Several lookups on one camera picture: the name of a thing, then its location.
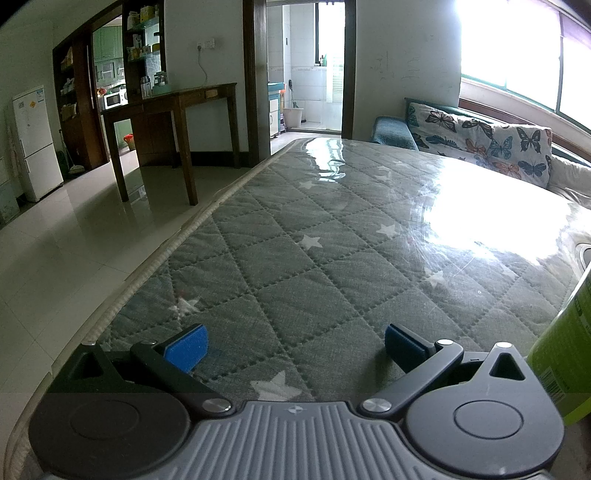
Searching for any green cylindrical container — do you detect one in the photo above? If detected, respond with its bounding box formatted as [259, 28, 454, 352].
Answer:
[526, 271, 591, 426]

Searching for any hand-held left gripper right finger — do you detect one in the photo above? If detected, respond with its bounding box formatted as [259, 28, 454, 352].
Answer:
[360, 324, 539, 418]

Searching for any broom with dustpan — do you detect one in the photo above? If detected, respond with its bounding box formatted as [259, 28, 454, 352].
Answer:
[58, 129, 85, 176]

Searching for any large bright window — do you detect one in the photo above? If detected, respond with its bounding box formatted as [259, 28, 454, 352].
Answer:
[455, 0, 591, 131]

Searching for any butterfly print pillow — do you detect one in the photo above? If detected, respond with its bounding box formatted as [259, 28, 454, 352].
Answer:
[405, 101, 554, 188]

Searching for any dark wooden door frame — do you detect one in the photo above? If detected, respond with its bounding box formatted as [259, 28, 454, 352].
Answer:
[243, 0, 359, 160]

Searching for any tall wooden glass shelf unit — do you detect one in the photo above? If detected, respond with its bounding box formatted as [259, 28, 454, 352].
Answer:
[123, 0, 167, 100]

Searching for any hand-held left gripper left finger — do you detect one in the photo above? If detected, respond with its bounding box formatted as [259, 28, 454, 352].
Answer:
[47, 324, 234, 414]

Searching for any grey quilted star tablecloth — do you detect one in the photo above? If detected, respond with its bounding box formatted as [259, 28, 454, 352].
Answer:
[0, 137, 591, 480]

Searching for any white sofa cushion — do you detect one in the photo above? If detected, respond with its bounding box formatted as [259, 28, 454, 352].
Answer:
[546, 154, 591, 209]

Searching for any white refrigerator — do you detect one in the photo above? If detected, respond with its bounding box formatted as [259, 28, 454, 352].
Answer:
[11, 84, 64, 203]

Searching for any blue cushion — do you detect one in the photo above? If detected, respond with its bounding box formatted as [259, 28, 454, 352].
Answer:
[370, 116, 419, 151]

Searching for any dark wooden shelf cabinet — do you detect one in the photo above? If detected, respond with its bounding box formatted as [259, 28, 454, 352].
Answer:
[52, 37, 110, 169]

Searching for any dark wooden side table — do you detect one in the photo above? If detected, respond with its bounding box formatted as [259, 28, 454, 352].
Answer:
[100, 83, 242, 206]

